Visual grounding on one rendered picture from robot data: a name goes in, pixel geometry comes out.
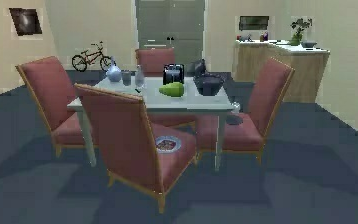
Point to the white dining table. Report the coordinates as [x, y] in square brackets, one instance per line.
[173, 99]

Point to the green gourd vegetable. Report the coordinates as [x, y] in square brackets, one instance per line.
[172, 89]

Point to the round patterned plate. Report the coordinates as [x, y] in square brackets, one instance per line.
[168, 144]

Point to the black pot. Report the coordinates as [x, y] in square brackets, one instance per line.
[208, 85]

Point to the black kettle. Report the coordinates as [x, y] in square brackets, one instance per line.
[199, 67]

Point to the clear glass bottle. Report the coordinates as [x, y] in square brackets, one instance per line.
[139, 77]

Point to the small dark bowl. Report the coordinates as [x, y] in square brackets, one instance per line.
[234, 119]

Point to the red upholstered wooden chair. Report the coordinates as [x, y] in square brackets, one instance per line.
[253, 116]
[155, 61]
[50, 96]
[130, 140]

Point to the clear salt shaker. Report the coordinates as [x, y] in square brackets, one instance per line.
[236, 107]

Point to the dark grey cup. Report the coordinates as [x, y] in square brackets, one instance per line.
[126, 78]

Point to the pale blue vase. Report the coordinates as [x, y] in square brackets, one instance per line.
[113, 72]

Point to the grey double door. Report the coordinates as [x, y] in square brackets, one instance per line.
[170, 30]

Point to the small blue object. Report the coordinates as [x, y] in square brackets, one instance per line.
[245, 38]

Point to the red bicycle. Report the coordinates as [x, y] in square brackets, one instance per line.
[90, 59]

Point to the wooden counter cabinet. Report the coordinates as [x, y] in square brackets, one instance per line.
[280, 70]

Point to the purple small bottle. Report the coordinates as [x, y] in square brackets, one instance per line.
[264, 36]

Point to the dark framed landscape picture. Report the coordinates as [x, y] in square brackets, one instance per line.
[253, 22]

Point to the green potted house plant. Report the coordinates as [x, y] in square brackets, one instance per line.
[297, 31]

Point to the grey bowl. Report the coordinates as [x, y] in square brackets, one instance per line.
[308, 44]

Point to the dark framed wall picture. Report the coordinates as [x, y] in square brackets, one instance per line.
[25, 21]

